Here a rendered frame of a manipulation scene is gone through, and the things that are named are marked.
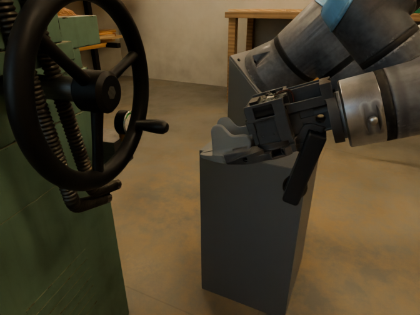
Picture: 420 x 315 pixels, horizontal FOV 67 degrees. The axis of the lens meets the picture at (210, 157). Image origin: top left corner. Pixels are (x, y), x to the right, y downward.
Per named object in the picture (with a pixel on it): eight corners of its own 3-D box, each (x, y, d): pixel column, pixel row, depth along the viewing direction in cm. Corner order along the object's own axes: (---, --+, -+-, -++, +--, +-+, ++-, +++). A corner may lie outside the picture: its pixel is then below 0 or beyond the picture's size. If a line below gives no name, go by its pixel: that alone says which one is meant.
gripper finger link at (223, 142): (191, 127, 49) (247, 114, 46) (204, 161, 51) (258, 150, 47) (184, 135, 47) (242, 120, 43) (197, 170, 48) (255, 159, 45)
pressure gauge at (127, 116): (127, 146, 77) (122, 114, 73) (113, 144, 78) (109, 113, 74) (139, 137, 82) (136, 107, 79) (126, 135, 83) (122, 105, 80)
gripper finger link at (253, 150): (228, 145, 49) (284, 133, 45) (231, 155, 49) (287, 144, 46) (220, 158, 45) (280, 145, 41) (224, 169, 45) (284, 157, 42)
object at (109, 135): (119, 172, 80) (114, 142, 76) (77, 165, 83) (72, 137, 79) (135, 157, 87) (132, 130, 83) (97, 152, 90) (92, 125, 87)
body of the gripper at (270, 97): (248, 95, 48) (331, 72, 44) (264, 146, 51) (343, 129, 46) (237, 110, 42) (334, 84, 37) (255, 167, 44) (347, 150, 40)
